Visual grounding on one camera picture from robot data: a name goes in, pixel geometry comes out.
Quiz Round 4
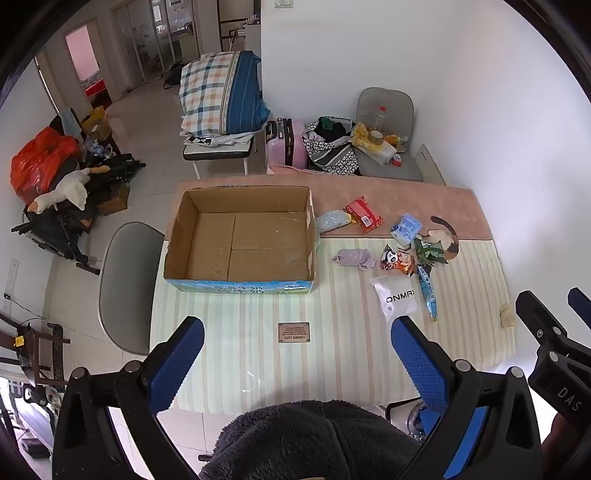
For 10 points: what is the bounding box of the orange panda snack packet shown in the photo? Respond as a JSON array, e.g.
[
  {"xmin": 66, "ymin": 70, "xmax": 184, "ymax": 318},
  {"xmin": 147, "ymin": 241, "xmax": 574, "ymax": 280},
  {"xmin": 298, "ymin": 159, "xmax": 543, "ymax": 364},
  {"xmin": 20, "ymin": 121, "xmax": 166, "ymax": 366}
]
[{"xmin": 379, "ymin": 244, "xmax": 414, "ymax": 278}]

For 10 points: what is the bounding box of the orange plastic bag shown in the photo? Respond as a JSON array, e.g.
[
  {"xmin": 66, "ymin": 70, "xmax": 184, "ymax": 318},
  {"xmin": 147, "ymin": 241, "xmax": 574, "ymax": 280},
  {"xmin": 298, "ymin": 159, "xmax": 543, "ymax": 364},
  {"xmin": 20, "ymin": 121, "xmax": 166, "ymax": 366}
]
[{"xmin": 11, "ymin": 127, "xmax": 85, "ymax": 206}]

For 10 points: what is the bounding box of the yellow brown cardboard box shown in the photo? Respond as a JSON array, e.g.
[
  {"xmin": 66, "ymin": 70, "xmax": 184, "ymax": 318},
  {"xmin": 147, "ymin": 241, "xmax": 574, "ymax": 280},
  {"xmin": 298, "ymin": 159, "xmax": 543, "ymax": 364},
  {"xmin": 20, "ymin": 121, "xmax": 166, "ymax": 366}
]
[{"xmin": 81, "ymin": 106, "xmax": 114, "ymax": 139}]

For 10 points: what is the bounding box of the white stool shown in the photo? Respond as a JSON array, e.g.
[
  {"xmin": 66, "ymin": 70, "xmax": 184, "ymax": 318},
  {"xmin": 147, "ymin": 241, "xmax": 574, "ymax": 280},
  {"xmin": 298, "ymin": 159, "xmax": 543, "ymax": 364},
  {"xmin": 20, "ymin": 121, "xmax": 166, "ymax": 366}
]
[{"xmin": 182, "ymin": 131, "xmax": 260, "ymax": 179}]

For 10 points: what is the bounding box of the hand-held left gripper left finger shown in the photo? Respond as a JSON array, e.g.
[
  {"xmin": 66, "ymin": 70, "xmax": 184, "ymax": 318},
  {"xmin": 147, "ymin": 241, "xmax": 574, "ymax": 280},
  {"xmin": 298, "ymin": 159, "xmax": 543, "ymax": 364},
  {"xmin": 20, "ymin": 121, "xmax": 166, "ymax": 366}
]
[{"xmin": 53, "ymin": 316, "xmax": 206, "ymax": 480}]

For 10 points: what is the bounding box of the small brown cardboard box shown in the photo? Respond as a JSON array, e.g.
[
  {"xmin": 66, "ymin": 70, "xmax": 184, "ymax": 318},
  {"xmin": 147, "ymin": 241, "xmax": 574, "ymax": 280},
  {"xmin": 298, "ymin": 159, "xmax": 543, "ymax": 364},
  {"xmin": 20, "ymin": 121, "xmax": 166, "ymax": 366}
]
[{"xmin": 97, "ymin": 182, "xmax": 131, "ymax": 216}]

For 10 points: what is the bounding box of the white wall socket plate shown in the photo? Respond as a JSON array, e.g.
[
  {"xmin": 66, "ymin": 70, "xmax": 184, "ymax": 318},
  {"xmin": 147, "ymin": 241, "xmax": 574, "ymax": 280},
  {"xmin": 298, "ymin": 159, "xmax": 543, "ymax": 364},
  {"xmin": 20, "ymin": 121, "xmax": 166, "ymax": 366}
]
[{"xmin": 4, "ymin": 258, "xmax": 20, "ymax": 302}]

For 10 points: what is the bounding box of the pink cat print mat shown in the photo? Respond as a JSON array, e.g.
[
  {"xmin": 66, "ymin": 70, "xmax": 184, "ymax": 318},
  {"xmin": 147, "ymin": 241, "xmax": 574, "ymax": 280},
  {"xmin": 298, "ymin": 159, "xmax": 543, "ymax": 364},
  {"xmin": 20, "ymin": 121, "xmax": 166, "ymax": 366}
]
[{"xmin": 178, "ymin": 173, "xmax": 495, "ymax": 257}]

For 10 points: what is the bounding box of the green snack packet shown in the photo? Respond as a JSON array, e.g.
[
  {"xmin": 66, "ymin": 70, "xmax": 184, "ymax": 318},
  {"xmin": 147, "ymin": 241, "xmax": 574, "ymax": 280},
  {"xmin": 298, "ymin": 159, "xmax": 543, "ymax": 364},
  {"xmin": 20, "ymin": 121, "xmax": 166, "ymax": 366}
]
[{"xmin": 412, "ymin": 237, "xmax": 448, "ymax": 266}]

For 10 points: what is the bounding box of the white plastic pouch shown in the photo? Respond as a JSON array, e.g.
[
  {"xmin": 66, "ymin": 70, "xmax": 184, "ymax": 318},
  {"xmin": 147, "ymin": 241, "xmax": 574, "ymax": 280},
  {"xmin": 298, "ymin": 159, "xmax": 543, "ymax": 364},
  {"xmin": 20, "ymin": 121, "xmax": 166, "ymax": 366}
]
[{"xmin": 369, "ymin": 272, "xmax": 422, "ymax": 324}]

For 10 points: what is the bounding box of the silver scrubber pack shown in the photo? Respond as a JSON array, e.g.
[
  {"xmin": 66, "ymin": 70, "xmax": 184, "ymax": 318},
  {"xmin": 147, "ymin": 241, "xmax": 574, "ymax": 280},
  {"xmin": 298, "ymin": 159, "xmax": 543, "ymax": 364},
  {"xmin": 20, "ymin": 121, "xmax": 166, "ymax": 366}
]
[{"xmin": 315, "ymin": 210, "xmax": 354, "ymax": 232}]

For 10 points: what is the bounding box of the black white patterned bag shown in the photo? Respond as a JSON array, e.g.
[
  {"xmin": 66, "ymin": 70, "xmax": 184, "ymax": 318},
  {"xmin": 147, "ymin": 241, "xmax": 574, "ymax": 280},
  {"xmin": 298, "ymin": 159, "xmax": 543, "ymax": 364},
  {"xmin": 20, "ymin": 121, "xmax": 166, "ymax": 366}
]
[{"xmin": 302, "ymin": 116, "xmax": 364, "ymax": 176}]

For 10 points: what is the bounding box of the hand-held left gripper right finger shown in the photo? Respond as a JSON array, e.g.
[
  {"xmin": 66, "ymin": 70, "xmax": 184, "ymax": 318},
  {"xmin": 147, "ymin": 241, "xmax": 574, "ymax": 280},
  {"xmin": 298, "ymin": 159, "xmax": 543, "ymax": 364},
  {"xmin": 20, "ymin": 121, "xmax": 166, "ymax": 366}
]
[{"xmin": 390, "ymin": 316, "xmax": 543, "ymax": 480}]

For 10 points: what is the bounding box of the red snack packet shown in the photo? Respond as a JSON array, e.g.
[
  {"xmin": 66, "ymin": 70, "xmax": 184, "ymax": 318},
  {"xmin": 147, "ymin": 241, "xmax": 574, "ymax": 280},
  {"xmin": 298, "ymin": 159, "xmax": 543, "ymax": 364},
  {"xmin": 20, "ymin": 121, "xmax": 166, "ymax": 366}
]
[{"xmin": 344, "ymin": 197, "xmax": 385, "ymax": 234}]

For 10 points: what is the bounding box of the long blue snack packet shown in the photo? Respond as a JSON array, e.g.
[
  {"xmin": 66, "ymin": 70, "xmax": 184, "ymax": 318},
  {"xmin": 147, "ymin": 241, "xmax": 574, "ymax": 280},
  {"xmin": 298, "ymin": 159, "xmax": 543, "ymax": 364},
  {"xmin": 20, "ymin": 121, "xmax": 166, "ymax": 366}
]
[{"xmin": 416, "ymin": 264, "xmax": 438, "ymax": 321}]

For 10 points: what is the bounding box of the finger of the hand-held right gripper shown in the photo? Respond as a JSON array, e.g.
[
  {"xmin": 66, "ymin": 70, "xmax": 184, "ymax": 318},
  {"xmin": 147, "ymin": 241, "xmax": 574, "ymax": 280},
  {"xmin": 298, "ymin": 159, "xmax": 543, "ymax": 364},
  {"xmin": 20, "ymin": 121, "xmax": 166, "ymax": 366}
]
[
  {"xmin": 568, "ymin": 287, "xmax": 591, "ymax": 319},
  {"xmin": 516, "ymin": 291, "xmax": 568, "ymax": 344}
]

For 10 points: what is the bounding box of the black folded stroller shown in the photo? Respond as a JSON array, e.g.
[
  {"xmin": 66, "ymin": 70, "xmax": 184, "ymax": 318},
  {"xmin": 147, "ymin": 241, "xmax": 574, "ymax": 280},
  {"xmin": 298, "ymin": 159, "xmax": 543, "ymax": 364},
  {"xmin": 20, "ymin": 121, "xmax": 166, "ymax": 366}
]
[{"xmin": 11, "ymin": 154, "xmax": 147, "ymax": 276}]

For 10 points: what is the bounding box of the blue white tissue pack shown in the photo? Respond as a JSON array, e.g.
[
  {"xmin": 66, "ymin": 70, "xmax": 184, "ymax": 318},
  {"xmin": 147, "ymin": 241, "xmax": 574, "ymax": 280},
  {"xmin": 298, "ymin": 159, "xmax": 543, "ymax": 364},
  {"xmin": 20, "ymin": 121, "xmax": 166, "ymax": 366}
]
[{"xmin": 390, "ymin": 213, "xmax": 423, "ymax": 245}]

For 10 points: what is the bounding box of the grey cushioned chair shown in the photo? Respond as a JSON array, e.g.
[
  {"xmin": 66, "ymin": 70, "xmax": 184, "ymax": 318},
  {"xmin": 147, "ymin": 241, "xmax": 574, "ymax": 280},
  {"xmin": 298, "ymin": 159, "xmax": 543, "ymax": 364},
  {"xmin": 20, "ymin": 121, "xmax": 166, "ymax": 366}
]
[{"xmin": 355, "ymin": 88, "xmax": 424, "ymax": 183}]

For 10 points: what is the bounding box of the black floor bag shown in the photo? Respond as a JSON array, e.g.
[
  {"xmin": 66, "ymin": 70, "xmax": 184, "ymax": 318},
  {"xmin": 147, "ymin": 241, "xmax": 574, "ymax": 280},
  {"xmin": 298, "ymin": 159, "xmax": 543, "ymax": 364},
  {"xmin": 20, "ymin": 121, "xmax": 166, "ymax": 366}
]
[{"xmin": 161, "ymin": 62, "xmax": 186, "ymax": 89}]

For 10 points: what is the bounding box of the dark fleece garment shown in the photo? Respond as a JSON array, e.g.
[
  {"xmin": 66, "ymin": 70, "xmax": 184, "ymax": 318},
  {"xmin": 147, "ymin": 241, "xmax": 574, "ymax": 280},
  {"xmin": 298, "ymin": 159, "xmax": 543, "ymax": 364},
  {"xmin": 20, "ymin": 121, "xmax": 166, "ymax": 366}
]
[{"xmin": 198, "ymin": 399, "xmax": 422, "ymax": 480}]

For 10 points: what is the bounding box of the plaid quilt bundle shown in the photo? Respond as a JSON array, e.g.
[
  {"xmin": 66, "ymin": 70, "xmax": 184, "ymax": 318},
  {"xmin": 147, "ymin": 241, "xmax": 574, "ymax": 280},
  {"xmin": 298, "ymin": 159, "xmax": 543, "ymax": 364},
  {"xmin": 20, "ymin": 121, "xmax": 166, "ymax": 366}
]
[{"xmin": 179, "ymin": 51, "xmax": 271, "ymax": 138}]

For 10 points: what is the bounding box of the pink suitcase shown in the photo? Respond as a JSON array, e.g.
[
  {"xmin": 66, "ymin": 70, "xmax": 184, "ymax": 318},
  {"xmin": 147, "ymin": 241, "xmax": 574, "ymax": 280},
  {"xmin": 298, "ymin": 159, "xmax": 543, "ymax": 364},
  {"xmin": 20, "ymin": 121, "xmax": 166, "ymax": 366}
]
[{"xmin": 265, "ymin": 117, "xmax": 308, "ymax": 170}]

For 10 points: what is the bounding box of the white wall panel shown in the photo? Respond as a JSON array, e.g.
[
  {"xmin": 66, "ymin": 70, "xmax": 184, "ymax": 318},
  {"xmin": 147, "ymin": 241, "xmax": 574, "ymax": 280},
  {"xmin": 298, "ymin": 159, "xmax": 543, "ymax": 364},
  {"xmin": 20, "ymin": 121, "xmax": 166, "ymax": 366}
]
[{"xmin": 416, "ymin": 143, "xmax": 447, "ymax": 186}]

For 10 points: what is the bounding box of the white goose plush toy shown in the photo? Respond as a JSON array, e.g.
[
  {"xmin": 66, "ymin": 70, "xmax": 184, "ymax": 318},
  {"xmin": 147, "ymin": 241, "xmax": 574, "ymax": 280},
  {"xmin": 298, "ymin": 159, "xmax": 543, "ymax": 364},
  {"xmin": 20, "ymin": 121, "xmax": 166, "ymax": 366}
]
[{"xmin": 28, "ymin": 167, "xmax": 112, "ymax": 214}]

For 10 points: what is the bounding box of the dark wooden rack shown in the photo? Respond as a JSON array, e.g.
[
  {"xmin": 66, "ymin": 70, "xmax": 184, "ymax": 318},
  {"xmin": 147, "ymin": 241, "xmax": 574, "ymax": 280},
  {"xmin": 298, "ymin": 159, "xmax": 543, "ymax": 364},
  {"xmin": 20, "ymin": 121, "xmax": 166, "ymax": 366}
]
[{"xmin": 0, "ymin": 314, "xmax": 71, "ymax": 385}]

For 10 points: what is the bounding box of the grey round-back chair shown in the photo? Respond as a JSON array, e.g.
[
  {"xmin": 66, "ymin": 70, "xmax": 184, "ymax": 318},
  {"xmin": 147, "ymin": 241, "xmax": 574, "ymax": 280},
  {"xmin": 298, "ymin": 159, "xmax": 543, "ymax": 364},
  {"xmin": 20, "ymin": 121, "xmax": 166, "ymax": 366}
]
[{"xmin": 99, "ymin": 222, "xmax": 167, "ymax": 356}]

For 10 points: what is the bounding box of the yellow plastic bag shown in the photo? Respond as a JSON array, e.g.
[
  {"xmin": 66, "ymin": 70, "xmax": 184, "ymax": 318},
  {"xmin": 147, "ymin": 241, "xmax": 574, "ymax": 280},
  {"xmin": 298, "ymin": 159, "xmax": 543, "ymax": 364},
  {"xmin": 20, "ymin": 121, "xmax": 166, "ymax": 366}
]
[{"xmin": 351, "ymin": 122, "xmax": 399, "ymax": 163}]

